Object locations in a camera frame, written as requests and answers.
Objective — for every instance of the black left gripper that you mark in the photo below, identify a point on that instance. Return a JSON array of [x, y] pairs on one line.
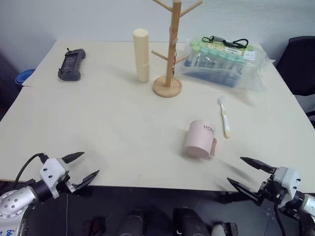
[[65, 183]]

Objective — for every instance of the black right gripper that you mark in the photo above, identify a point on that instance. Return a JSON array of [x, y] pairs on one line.
[[269, 188]]

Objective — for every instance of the grey black ribbed object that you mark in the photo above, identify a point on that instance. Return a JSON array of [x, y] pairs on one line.
[[225, 228]]

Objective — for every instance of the white yellow toothbrush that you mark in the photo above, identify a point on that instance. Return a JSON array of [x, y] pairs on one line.
[[225, 118]]

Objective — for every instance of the dark rounded shape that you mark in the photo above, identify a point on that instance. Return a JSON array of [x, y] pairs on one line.
[[131, 222], [188, 222]]

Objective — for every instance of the clear plastic bag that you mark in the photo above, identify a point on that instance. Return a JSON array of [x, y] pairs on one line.
[[256, 73]]

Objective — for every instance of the blue test tube rack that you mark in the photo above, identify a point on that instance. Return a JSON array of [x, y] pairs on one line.
[[216, 77]]

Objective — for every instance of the black handheld controller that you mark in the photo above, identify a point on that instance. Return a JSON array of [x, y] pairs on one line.
[[71, 64]]

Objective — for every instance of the blue plastic basin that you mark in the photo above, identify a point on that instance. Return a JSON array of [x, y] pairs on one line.
[[23, 76]]

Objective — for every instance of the black office chair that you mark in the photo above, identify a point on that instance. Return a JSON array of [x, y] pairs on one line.
[[299, 64]]

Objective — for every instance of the white paper label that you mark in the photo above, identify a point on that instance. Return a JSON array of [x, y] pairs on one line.
[[232, 50]]

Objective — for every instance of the cream cylindrical toothbrush case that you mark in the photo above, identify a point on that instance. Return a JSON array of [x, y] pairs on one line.
[[142, 56]]

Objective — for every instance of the wooden mug tree stand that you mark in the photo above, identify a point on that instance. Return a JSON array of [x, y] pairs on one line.
[[169, 61]]

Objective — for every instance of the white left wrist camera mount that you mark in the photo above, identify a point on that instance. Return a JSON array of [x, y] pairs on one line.
[[50, 172]]

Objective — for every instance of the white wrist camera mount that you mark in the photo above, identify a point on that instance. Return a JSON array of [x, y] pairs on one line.
[[50, 172], [291, 183]]

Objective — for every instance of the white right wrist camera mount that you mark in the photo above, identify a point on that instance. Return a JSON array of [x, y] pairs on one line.
[[291, 183]]

